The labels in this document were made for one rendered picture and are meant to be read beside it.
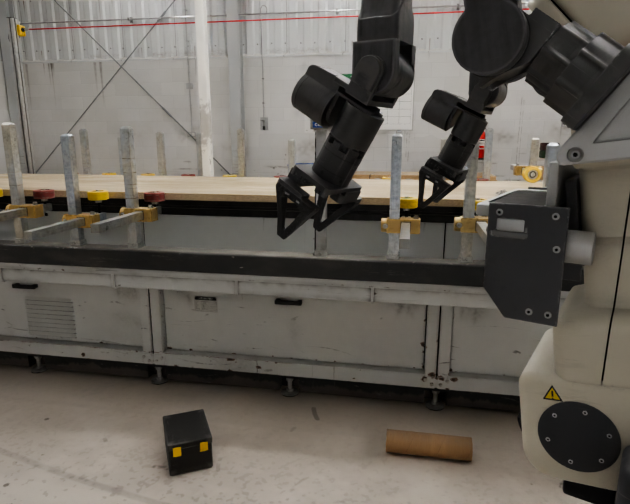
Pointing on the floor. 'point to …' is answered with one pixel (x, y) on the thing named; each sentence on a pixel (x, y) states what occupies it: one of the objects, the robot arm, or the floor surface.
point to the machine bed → (259, 313)
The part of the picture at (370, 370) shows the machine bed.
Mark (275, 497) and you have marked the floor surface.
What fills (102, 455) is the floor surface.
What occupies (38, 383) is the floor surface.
